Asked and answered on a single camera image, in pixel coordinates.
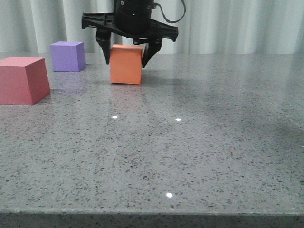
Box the pale green curtain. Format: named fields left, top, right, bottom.
left=0, top=0, right=304, bottom=54

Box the orange foam cube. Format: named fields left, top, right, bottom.
left=110, top=44, right=143, bottom=85

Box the red foam cube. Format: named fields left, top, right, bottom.
left=0, top=57, right=50, bottom=105

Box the purple foam cube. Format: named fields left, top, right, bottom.
left=49, top=41, right=86, bottom=72

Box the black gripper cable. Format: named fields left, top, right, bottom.
left=153, top=0, right=187, bottom=24

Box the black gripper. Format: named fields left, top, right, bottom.
left=81, top=0, right=178, bottom=68

